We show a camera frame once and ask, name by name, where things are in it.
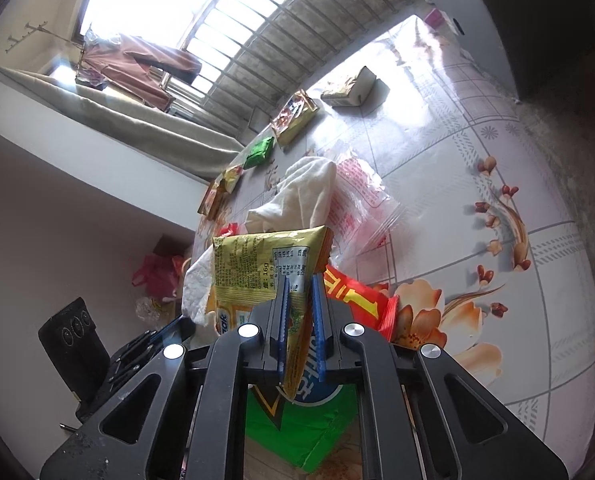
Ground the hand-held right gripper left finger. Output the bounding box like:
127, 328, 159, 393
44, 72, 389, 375
40, 275, 292, 480

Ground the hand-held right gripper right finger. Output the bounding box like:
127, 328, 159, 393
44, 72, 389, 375
311, 273, 568, 480

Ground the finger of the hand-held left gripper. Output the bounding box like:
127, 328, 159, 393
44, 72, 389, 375
108, 315, 196, 392

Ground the yellow snack packet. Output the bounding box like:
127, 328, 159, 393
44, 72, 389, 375
205, 225, 335, 403

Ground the large green snack packet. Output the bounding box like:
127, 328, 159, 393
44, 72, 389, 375
245, 385, 361, 473

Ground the clear crumpled plastic bag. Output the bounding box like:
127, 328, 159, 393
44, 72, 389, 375
136, 295, 167, 322

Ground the red snack packet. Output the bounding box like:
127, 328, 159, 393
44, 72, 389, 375
325, 265, 401, 343

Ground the red plastic bag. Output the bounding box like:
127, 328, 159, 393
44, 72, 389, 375
131, 253, 186, 302

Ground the white crumpled plastic bag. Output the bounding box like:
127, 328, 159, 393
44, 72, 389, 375
180, 247, 217, 325

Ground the white cloth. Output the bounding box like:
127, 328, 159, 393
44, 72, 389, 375
246, 156, 339, 234

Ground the clear red-printed plastic bag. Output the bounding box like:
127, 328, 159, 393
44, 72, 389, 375
322, 150, 409, 267

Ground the brown orange packet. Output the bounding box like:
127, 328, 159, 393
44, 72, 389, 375
198, 182, 229, 219

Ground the small yellow packet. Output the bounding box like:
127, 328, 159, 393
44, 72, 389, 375
220, 163, 245, 195

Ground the small green packet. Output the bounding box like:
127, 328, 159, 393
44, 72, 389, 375
242, 136, 276, 170

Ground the orange snack packet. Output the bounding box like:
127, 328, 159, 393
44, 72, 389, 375
270, 89, 321, 149

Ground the small cardboard box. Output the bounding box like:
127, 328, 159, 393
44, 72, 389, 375
320, 65, 379, 107

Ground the floral tablecloth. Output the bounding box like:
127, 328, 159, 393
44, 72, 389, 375
192, 15, 595, 480

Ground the pink hanging garment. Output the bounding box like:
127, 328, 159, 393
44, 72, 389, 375
82, 31, 203, 112

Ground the metal window grille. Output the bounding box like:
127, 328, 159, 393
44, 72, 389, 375
170, 0, 424, 137

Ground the metal coat rack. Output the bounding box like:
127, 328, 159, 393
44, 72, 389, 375
5, 22, 86, 57

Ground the grey cabinet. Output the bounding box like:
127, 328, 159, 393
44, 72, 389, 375
421, 0, 595, 104

